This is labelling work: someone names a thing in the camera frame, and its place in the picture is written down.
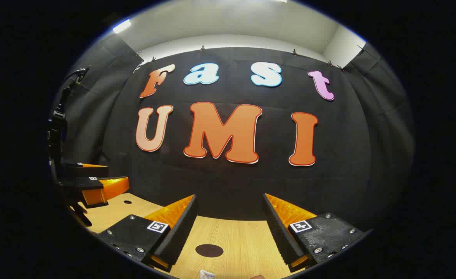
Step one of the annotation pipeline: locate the ceiling light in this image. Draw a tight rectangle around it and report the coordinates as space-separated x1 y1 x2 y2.
112 19 132 34

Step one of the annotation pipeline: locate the wooden desktop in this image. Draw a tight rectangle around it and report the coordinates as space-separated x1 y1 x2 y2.
70 193 310 279

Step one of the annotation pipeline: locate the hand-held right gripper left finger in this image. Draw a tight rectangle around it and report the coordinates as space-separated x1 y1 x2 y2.
96 194 197 273

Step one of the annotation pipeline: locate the black backdrop cloth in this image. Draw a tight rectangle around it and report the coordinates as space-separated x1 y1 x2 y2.
52 33 416 233

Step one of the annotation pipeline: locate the dark brown round coaster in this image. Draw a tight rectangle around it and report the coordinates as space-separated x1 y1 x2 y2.
195 244 224 258

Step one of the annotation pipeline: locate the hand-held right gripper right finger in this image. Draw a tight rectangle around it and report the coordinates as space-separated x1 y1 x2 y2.
262 193 366 273

